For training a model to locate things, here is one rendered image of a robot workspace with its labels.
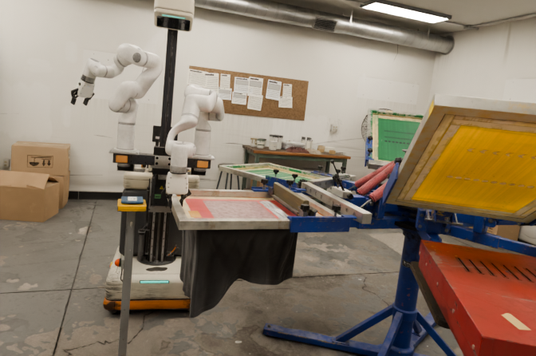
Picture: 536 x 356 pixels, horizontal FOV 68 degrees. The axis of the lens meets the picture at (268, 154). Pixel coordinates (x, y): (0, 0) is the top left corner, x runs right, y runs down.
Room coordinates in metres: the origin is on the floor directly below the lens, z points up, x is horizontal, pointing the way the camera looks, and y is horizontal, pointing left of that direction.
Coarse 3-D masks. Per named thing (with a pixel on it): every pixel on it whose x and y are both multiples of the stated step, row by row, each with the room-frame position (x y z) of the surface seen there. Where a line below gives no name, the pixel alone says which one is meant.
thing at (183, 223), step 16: (192, 192) 2.09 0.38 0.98; (208, 192) 2.12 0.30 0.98; (224, 192) 2.15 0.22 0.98; (240, 192) 2.18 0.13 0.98; (256, 192) 2.22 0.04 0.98; (176, 208) 1.70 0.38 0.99; (320, 208) 2.01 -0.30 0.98; (192, 224) 1.55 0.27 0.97; (208, 224) 1.57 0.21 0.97; (224, 224) 1.59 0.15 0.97; (240, 224) 1.62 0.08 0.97; (256, 224) 1.64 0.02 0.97; (272, 224) 1.67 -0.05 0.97; (288, 224) 1.69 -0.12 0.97
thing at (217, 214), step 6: (192, 210) 1.82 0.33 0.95; (198, 210) 1.83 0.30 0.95; (204, 210) 1.85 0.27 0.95; (210, 210) 1.85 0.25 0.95; (216, 210) 1.87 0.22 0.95; (222, 210) 1.88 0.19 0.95; (228, 210) 1.89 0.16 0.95; (234, 210) 1.90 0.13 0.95; (240, 210) 1.91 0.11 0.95; (246, 210) 1.93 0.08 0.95; (252, 210) 1.94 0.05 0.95; (258, 210) 1.95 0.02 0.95; (264, 210) 1.96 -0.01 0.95; (204, 216) 1.74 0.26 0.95; (210, 216) 1.75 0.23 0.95; (216, 216) 1.76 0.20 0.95; (222, 216) 1.77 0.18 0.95; (228, 216) 1.78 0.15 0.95; (234, 216) 1.79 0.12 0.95; (240, 216) 1.80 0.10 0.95; (246, 216) 1.81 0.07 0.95; (252, 216) 1.82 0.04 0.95; (258, 216) 1.83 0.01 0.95; (264, 216) 1.84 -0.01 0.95; (270, 216) 1.86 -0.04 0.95; (276, 216) 1.87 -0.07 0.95
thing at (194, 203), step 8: (192, 200) 2.00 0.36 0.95; (200, 200) 2.02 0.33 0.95; (208, 200) 2.03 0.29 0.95; (216, 200) 2.05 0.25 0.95; (224, 200) 2.07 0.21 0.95; (232, 200) 2.09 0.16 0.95; (240, 200) 2.11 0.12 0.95; (248, 200) 2.13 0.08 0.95; (256, 200) 2.15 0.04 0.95; (264, 200) 2.17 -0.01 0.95; (272, 200) 2.19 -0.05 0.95; (192, 208) 1.85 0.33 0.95; (200, 208) 1.87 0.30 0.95; (208, 208) 1.88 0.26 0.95; (216, 208) 1.90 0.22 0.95; (224, 208) 1.91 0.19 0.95; (232, 208) 1.93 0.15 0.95; (240, 208) 1.94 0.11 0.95; (248, 208) 1.96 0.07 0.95; (256, 208) 1.98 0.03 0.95; (264, 208) 1.99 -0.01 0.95
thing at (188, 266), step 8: (184, 232) 1.98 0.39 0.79; (192, 232) 1.75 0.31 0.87; (200, 232) 1.63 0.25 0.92; (184, 240) 1.98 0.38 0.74; (192, 240) 1.75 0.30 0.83; (200, 240) 1.63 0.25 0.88; (184, 248) 1.98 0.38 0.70; (192, 248) 1.76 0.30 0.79; (184, 256) 1.97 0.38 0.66; (192, 256) 1.76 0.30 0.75; (184, 264) 1.97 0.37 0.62; (192, 264) 1.77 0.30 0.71; (184, 272) 1.88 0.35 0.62; (192, 272) 1.76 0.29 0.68; (184, 280) 1.86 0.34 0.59; (192, 280) 1.75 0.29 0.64; (184, 288) 1.85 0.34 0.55; (192, 288) 1.64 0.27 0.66; (192, 296) 1.64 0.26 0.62; (192, 304) 1.64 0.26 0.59; (192, 312) 1.64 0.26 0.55
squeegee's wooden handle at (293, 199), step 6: (276, 186) 2.15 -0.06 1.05; (282, 186) 2.10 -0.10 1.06; (276, 192) 2.14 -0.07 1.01; (282, 192) 2.06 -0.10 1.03; (288, 192) 1.99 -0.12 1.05; (294, 192) 1.97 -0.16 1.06; (282, 198) 2.05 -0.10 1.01; (288, 198) 1.98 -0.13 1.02; (294, 198) 1.91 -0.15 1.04; (300, 198) 1.86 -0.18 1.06; (294, 204) 1.90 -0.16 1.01; (300, 204) 1.85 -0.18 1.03
